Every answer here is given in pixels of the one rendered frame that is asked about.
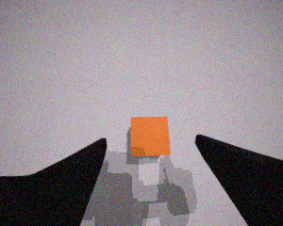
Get orange block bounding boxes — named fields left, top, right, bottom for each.
left=131, top=117, right=171, bottom=156

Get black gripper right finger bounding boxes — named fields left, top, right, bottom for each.
left=195, top=135, right=283, bottom=226

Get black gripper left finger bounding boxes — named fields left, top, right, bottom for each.
left=0, top=138, right=107, bottom=226

